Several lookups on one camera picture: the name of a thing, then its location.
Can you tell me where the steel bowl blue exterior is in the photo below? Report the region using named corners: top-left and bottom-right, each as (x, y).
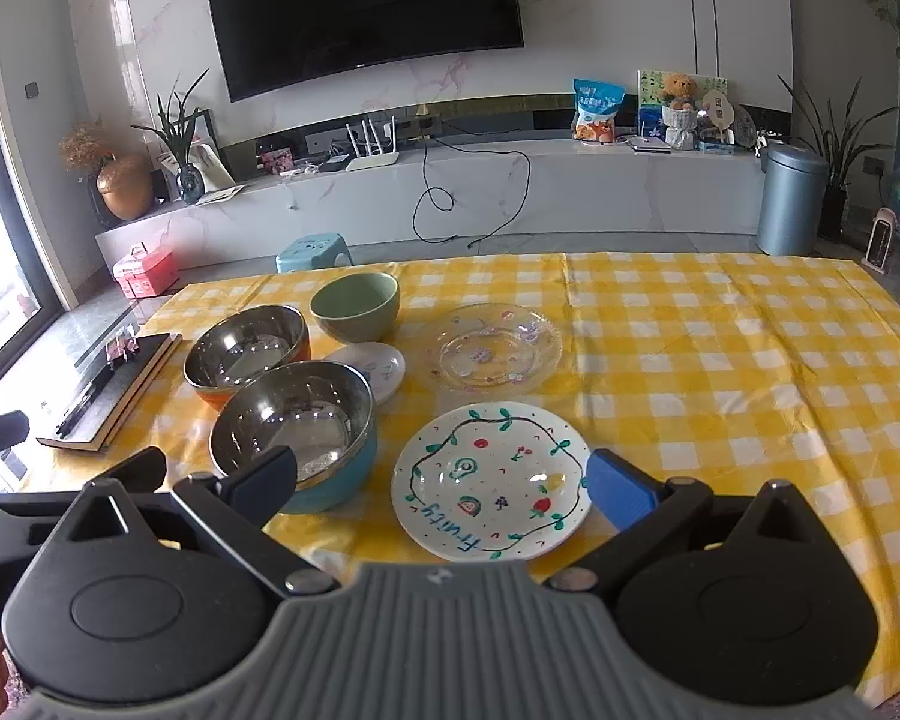
top-left (209, 361), bottom-right (379, 514)

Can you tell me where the grey blue trash bin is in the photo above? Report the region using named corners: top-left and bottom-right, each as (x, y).
top-left (756, 142), bottom-right (829, 257)

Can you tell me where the blue plastic stool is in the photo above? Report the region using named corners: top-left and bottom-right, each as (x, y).
top-left (274, 232), bottom-right (354, 273)

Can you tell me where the yellow checkered tablecloth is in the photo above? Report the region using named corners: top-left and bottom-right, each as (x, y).
top-left (52, 252), bottom-right (900, 704)

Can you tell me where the white wifi router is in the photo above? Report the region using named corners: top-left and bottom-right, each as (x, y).
top-left (344, 119), bottom-right (400, 172)

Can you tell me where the copper round vase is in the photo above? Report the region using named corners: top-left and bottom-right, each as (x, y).
top-left (97, 154), bottom-right (154, 221)

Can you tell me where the potted plant right side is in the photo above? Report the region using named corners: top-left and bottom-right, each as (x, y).
top-left (779, 76), bottom-right (899, 241)

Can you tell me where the teddy bear toy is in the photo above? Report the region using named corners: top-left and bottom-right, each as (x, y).
top-left (660, 71), bottom-right (697, 151)

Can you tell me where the black wall television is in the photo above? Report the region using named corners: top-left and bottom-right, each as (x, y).
top-left (209, 0), bottom-right (525, 101)

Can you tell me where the white marble tv console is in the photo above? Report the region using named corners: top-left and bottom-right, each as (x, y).
top-left (97, 140), bottom-right (764, 268)

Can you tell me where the black notebook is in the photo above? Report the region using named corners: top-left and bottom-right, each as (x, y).
top-left (35, 333), bottom-right (182, 454)

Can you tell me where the green plant glass vase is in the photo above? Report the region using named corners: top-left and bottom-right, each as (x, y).
top-left (133, 70), bottom-right (209, 205)

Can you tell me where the pink candy wrapper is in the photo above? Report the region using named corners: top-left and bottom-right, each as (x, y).
top-left (105, 333), bottom-right (139, 371)

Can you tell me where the pink storage box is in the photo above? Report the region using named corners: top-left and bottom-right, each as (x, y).
top-left (112, 244), bottom-right (178, 299)

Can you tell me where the steel bowl orange exterior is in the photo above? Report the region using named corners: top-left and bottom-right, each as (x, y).
top-left (183, 304), bottom-right (312, 411)

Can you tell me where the small white patterned dish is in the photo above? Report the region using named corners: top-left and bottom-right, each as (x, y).
top-left (326, 341), bottom-right (406, 406)

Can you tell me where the black pen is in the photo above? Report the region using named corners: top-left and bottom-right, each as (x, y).
top-left (55, 361), bottom-right (121, 439)

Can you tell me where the blue snack bag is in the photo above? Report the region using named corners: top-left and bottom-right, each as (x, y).
top-left (572, 78), bottom-right (626, 145)

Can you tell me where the green ceramic bowl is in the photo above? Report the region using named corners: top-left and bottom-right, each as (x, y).
top-left (310, 271), bottom-right (401, 343)

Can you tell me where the clear glass floral plate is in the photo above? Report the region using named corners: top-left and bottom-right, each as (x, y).
top-left (416, 302), bottom-right (562, 400)

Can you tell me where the white fruity painted plate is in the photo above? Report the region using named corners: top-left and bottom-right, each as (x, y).
top-left (390, 401), bottom-right (592, 562)

